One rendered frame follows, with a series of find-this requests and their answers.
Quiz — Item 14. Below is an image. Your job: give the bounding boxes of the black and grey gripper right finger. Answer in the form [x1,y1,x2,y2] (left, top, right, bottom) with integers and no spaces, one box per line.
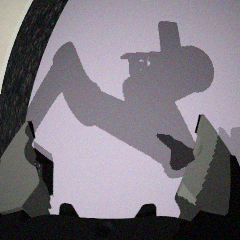
[175,114,240,240]

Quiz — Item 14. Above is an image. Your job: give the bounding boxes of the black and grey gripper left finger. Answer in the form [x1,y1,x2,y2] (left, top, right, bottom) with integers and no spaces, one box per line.
[0,121,51,240]

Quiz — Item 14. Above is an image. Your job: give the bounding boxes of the black lighting desk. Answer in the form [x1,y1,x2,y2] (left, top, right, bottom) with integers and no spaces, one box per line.
[33,148,53,196]

